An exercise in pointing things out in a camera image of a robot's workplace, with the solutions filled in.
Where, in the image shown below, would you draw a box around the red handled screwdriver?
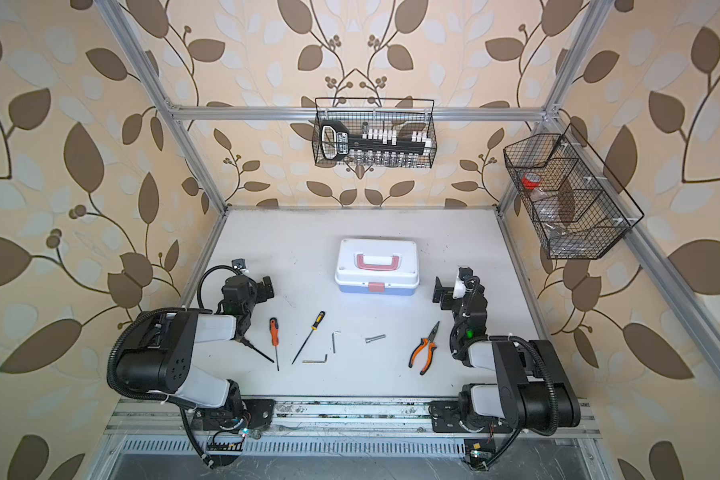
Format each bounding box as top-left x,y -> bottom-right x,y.
269,317 -> 280,370

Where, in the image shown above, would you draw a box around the orange handled pliers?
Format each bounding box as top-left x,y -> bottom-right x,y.
408,322 -> 440,376

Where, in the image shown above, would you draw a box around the silver socket bit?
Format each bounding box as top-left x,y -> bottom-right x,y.
365,334 -> 386,344

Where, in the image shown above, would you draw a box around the white and blue tool box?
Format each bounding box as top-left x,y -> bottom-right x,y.
334,238 -> 420,296

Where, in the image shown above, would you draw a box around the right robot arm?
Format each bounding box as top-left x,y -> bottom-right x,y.
430,267 -> 581,436

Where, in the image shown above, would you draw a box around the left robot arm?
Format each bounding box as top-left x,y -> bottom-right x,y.
107,259 -> 276,435

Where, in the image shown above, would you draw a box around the flat lying hex key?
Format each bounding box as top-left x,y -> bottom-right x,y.
302,354 -> 329,365

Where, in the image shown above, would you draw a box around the upright small hex key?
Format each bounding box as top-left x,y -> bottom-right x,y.
331,330 -> 341,355

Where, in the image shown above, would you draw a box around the black socket set holder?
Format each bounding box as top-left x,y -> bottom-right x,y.
313,120 -> 435,162

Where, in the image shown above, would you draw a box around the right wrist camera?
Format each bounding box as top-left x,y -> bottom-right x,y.
452,278 -> 467,299

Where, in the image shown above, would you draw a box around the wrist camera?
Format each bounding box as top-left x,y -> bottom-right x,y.
231,259 -> 247,271
452,278 -> 467,299

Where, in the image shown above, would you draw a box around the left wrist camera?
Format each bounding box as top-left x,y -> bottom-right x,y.
231,259 -> 247,271

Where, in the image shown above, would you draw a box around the black yellow handled screwdriver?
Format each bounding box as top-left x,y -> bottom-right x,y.
292,310 -> 326,364

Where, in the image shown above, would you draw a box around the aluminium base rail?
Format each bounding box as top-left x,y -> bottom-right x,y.
104,395 -> 601,438

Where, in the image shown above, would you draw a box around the right wire basket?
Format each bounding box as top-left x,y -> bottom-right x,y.
503,125 -> 644,260

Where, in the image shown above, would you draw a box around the wire basket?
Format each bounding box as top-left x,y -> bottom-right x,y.
311,95 -> 438,169
503,125 -> 644,260

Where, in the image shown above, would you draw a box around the back wire basket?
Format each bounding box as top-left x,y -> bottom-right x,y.
311,95 -> 438,169

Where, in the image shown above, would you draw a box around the aluminium frame bar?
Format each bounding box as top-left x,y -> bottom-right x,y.
169,105 -> 547,124

